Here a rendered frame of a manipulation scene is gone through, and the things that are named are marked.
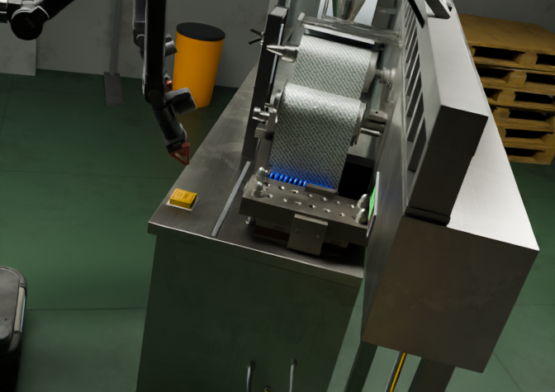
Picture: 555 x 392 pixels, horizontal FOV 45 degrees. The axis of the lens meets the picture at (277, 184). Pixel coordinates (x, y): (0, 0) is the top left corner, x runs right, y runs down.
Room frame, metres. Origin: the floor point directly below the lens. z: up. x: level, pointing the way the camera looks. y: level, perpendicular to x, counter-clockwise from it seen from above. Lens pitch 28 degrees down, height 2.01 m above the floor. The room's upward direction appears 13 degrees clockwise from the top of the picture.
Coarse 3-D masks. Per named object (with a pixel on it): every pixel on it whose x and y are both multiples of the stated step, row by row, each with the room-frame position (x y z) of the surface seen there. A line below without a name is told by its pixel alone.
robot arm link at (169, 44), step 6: (138, 36) 2.23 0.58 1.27; (144, 36) 2.24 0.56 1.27; (168, 36) 2.29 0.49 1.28; (138, 42) 2.23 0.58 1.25; (144, 42) 2.24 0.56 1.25; (168, 42) 2.29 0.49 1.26; (144, 48) 2.24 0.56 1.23; (168, 48) 2.28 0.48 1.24; (174, 48) 2.29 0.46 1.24; (168, 54) 2.29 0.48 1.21
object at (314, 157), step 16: (288, 128) 1.91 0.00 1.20; (272, 144) 1.91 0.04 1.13; (288, 144) 1.91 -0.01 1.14; (304, 144) 1.91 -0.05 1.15; (320, 144) 1.90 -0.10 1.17; (336, 144) 1.90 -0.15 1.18; (272, 160) 1.91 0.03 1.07; (288, 160) 1.91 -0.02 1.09; (304, 160) 1.91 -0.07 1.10; (320, 160) 1.90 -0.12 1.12; (336, 160) 1.90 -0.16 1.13; (304, 176) 1.90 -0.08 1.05; (320, 176) 1.90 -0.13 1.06; (336, 176) 1.90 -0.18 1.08
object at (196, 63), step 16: (192, 32) 4.74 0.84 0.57; (208, 32) 4.83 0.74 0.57; (224, 32) 4.92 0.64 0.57; (176, 48) 4.77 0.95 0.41; (192, 48) 4.68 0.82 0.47; (208, 48) 4.71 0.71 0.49; (176, 64) 4.75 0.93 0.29; (192, 64) 4.69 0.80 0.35; (208, 64) 4.73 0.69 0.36; (176, 80) 4.74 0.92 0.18; (192, 80) 4.70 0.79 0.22; (208, 80) 4.75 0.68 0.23; (192, 96) 4.70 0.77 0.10; (208, 96) 4.79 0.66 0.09
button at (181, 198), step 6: (174, 192) 1.84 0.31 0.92; (180, 192) 1.84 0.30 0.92; (186, 192) 1.85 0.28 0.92; (174, 198) 1.80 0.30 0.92; (180, 198) 1.81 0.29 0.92; (186, 198) 1.82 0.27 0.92; (192, 198) 1.83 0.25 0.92; (174, 204) 1.80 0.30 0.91; (180, 204) 1.80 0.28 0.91; (186, 204) 1.79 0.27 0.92; (192, 204) 1.82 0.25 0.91
